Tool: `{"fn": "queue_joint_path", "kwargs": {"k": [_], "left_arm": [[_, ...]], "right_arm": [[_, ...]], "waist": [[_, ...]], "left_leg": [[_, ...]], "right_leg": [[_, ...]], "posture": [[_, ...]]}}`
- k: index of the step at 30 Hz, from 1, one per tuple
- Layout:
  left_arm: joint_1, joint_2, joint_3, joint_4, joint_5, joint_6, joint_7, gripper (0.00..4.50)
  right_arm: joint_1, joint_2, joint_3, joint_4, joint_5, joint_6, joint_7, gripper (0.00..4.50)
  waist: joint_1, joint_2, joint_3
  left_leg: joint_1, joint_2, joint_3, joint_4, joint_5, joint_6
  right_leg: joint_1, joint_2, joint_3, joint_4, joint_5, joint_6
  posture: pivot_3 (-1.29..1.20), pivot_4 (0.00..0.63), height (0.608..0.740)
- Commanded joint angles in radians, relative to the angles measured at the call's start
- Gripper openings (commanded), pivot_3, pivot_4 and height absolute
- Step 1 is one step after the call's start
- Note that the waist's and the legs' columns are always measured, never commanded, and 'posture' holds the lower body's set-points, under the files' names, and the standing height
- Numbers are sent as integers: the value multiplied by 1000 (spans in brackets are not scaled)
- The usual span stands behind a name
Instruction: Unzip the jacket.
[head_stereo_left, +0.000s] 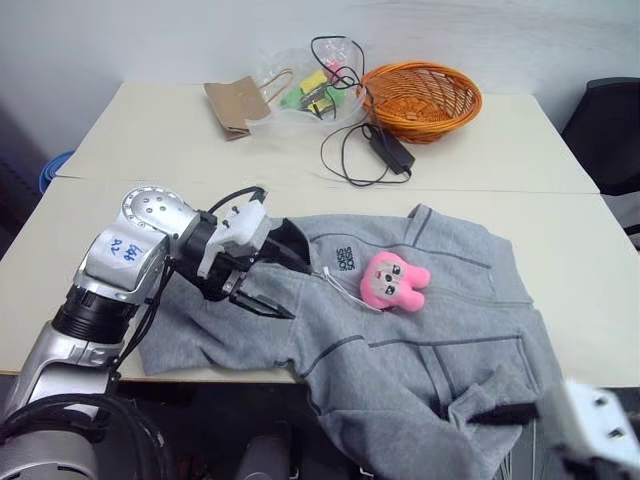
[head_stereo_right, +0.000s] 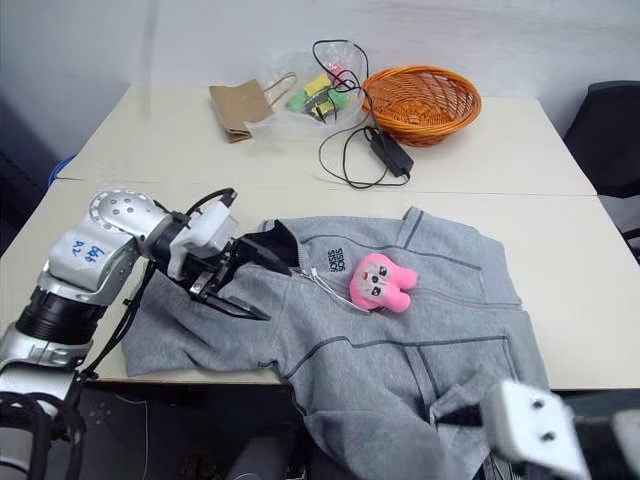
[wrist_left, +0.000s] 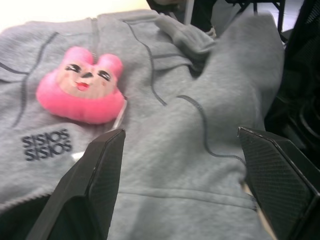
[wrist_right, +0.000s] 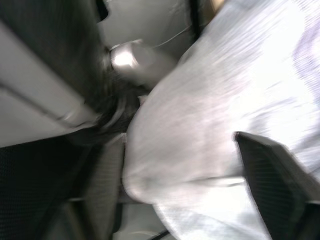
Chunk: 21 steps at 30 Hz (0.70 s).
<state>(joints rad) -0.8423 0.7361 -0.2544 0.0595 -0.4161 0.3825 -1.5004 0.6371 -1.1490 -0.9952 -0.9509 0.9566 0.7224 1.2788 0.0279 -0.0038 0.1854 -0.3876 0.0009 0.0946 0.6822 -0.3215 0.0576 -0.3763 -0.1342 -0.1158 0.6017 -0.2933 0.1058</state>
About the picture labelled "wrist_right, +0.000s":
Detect thin white cable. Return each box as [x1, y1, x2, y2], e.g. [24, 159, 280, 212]
[149, 26, 192, 49]

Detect white jacket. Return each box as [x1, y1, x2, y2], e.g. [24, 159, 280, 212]
[121, 0, 320, 240]

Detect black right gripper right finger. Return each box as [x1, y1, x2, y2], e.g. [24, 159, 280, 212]
[235, 131, 320, 240]

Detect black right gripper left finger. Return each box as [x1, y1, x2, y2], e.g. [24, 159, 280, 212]
[0, 136, 125, 240]

